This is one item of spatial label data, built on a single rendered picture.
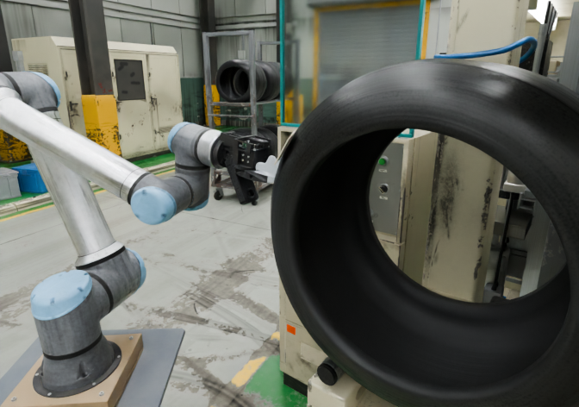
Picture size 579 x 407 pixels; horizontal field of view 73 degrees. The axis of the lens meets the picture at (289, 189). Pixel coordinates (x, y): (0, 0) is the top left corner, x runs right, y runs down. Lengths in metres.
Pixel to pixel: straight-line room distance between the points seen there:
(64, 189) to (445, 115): 1.06
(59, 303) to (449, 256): 0.98
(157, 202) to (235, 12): 11.42
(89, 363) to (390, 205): 1.06
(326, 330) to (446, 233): 0.42
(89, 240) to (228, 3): 11.36
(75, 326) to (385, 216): 1.03
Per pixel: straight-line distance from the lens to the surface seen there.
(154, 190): 0.92
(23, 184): 6.17
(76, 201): 1.31
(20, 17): 9.30
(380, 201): 1.47
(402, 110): 0.57
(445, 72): 0.58
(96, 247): 1.32
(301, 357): 1.96
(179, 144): 1.02
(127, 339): 1.43
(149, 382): 1.35
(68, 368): 1.29
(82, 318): 1.23
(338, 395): 0.87
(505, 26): 0.94
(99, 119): 6.23
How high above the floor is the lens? 1.47
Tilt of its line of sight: 16 degrees down
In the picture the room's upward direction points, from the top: straight up
